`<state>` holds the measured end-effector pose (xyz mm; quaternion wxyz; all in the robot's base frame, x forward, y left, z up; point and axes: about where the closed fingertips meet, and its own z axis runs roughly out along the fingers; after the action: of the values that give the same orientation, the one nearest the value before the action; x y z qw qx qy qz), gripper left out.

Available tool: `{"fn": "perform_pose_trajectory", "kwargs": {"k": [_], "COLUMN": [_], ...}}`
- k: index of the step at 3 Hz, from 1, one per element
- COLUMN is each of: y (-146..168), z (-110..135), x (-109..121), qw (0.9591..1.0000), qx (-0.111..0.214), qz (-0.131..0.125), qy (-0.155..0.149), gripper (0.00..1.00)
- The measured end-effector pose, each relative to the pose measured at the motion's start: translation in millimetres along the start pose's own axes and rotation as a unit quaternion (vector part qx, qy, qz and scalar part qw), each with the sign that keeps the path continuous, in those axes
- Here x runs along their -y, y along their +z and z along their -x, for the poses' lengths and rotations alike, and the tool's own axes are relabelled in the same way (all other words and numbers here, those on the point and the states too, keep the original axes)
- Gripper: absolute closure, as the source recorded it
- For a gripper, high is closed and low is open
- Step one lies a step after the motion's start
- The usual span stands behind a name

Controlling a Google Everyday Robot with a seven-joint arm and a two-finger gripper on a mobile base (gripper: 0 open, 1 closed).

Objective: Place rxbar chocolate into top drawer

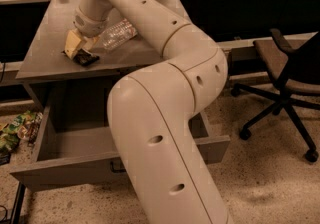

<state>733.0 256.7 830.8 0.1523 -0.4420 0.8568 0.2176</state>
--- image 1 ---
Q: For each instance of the black drawer handle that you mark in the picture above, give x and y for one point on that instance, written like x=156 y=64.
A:
x=116 y=170

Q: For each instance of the grey open top drawer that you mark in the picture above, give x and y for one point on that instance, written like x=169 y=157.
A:
x=76 y=144

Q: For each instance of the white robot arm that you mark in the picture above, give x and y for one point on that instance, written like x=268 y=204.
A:
x=195 y=204

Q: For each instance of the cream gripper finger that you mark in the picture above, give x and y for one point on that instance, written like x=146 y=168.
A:
x=74 y=41
x=90 y=42

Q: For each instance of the black table leg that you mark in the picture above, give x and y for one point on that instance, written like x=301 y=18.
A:
x=15 y=215

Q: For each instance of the black rxbar chocolate bar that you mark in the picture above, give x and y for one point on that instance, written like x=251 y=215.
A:
x=84 y=58

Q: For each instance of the black office chair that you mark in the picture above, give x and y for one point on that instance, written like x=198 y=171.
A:
x=293 y=68

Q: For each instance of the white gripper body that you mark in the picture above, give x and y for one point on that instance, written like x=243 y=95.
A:
x=89 y=26

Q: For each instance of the green snack bag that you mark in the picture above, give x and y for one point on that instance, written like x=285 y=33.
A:
x=21 y=128

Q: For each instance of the clear plastic water bottle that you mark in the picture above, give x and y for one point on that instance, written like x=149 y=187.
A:
x=118 y=34

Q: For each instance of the grey cabinet desk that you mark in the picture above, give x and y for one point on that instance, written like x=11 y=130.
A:
x=45 y=66

